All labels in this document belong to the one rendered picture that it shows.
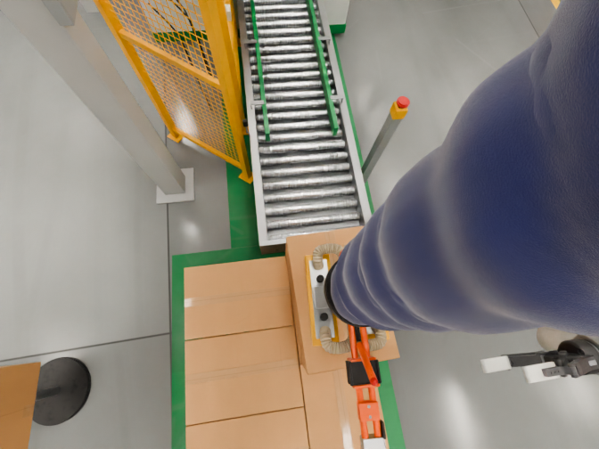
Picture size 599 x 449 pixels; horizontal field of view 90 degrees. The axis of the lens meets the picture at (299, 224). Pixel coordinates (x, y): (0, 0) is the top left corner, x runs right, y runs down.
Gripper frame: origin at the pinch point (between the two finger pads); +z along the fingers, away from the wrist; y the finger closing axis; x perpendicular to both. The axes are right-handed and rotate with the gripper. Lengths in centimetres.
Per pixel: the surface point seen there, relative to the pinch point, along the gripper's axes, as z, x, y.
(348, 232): 12, 54, 64
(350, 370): 29.1, 0.4, 31.1
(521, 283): 32, 17, -52
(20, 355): 226, 24, 158
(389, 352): 5, 0, 64
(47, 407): 203, -11, 155
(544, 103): 34, 25, -60
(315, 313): 36, 19, 44
